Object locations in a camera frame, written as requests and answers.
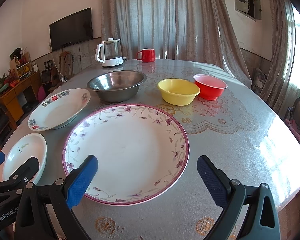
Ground side window curtain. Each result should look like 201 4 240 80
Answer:
260 0 296 113

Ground orange wooden cabinet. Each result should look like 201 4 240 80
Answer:
0 72 42 129

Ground red plastic bowl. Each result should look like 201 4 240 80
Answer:
193 74 228 101

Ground lace patterned tablecloth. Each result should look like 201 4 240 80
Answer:
90 62 261 136

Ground beige window curtain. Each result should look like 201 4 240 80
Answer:
101 0 251 86

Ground stainless steel bowl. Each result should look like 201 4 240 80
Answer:
87 70 147 103

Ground white glass electric kettle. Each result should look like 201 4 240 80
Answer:
95 38 123 68

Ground wooden chair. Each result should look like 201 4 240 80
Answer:
58 51 74 79

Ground black wall television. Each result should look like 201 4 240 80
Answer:
49 8 93 51

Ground large purple floral plate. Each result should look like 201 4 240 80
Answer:
62 104 190 206

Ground wall electrical panel box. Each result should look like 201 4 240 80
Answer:
235 0 262 21

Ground yellow plastic bowl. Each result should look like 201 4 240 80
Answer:
157 79 200 106

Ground small white rose plate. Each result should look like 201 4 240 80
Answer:
2 133 47 185

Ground white plate red characters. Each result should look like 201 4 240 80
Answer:
27 88 90 132

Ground red mug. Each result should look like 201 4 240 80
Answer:
136 48 155 63

